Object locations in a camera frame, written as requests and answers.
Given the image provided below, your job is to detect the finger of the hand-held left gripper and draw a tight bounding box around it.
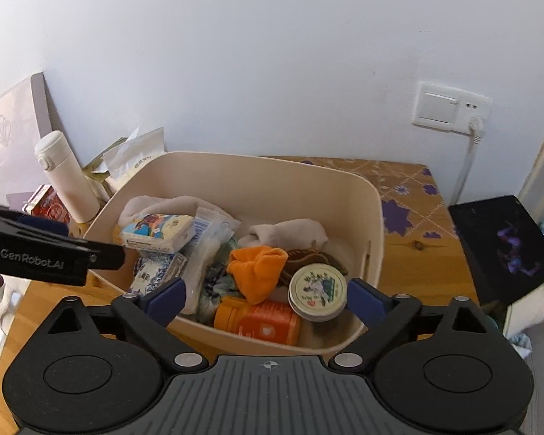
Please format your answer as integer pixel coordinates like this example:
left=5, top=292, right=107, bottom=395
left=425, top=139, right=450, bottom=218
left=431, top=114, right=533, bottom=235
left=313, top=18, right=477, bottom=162
left=0, top=199, right=71, bottom=239

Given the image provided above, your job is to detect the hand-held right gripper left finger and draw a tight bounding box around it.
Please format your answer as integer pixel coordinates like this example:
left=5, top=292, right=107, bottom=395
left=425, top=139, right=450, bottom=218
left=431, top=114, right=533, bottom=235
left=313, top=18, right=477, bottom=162
left=48, top=276, right=209, bottom=370

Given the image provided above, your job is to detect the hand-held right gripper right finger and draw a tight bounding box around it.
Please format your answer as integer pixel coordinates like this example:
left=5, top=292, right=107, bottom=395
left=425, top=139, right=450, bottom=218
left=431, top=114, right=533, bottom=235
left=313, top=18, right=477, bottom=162
left=329, top=277, right=490, bottom=370

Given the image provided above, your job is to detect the blue and white milk carton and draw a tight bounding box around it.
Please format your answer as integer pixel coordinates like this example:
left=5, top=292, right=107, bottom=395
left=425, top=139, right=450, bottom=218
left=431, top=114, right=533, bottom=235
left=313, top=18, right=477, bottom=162
left=128, top=253, right=187, bottom=297

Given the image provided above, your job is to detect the round tin with white lid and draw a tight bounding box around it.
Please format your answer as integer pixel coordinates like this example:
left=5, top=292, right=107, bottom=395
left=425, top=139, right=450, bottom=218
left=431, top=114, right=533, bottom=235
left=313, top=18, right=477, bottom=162
left=288, top=264, right=348, bottom=322

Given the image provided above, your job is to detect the clear plastic packet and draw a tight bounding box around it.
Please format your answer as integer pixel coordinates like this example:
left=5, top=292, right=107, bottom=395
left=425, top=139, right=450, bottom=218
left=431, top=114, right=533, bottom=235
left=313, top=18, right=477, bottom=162
left=179, top=206, right=242, bottom=315

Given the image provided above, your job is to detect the cartoon rocket tissue pack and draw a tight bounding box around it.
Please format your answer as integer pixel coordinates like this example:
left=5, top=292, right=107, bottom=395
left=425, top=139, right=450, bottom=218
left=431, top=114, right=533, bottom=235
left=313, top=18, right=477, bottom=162
left=119, top=213, right=197, bottom=254

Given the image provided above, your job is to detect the orange sock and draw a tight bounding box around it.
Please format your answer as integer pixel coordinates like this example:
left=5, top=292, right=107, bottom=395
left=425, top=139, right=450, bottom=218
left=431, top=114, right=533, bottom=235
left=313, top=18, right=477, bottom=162
left=227, top=245, right=290, bottom=305

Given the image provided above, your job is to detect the beige plastic storage basket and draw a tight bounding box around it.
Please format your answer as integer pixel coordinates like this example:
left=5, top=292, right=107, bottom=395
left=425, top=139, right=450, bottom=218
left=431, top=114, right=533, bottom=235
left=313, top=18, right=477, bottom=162
left=82, top=151, right=386, bottom=358

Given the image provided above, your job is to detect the wooden desktop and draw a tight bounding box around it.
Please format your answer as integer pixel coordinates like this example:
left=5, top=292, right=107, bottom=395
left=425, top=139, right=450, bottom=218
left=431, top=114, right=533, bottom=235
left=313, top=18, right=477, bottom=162
left=0, top=156, right=499, bottom=359

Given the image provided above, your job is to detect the red and white carton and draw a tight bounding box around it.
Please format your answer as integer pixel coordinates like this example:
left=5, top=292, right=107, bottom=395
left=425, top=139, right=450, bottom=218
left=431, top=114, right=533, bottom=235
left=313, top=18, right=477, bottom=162
left=22, top=184, right=73, bottom=227

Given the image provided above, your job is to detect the green cloth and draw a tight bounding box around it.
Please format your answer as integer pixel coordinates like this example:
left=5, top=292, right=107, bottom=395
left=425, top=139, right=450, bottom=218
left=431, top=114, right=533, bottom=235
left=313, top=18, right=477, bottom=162
left=197, top=276, right=243, bottom=327

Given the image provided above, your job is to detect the white thermos bottle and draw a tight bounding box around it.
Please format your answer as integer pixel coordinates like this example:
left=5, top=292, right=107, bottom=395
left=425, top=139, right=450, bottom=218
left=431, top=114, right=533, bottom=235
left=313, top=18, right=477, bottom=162
left=34, top=130, right=101, bottom=224

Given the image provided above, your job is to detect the gold tissue box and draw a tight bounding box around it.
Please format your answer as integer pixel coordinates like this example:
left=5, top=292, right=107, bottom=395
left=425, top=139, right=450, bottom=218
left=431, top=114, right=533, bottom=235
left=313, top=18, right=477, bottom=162
left=82, top=138, right=139, bottom=204

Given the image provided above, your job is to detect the lilac board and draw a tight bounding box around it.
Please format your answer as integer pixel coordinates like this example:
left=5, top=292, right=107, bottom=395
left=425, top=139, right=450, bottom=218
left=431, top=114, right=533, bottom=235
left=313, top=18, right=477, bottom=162
left=0, top=71, right=55, bottom=218

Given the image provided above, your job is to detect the orange plastic bottle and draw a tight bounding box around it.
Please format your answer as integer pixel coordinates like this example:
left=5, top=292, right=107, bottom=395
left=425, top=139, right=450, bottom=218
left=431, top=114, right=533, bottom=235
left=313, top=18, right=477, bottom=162
left=213, top=294, right=302, bottom=346

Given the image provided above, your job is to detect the pale pink plush cloth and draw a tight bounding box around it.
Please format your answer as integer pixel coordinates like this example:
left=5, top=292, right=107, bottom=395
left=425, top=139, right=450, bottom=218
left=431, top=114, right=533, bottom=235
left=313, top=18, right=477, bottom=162
left=247, top=218, right=331, bottom=254

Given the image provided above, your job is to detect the pale yellow soft tissue pack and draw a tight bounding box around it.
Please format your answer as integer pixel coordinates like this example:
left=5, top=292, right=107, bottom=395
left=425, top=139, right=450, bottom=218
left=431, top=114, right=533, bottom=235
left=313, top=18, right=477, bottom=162
left=103, top=128, right=166, bottom=195

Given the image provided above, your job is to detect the black board with purple print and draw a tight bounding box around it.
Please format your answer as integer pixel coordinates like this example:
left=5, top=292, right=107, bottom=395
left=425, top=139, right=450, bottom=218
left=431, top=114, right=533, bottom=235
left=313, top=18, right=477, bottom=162
left=449, top=195, right=544, bottom=306

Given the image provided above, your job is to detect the blue checked cloth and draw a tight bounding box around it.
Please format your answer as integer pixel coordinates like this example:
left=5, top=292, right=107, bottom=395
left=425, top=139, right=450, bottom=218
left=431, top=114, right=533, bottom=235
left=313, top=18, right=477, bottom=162
left=508, top=332, right=533, bottom=361

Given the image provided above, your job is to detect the white round container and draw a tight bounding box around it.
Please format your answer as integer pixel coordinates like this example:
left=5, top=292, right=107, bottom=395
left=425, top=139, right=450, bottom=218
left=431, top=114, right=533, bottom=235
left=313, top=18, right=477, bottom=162
left=503, top=274, right=544, bottom=340

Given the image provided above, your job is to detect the white plug with cable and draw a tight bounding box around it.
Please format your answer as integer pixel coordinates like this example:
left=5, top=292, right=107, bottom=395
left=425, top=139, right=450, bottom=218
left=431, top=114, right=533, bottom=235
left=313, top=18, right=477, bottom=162
left=453, top=115, right=487, bottom=204

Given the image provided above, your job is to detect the white wall socket panel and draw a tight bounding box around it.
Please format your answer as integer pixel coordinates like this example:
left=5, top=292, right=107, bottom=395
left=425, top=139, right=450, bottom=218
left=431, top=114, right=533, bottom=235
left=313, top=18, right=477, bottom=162
left=412, top=80, right=493, bottom=133

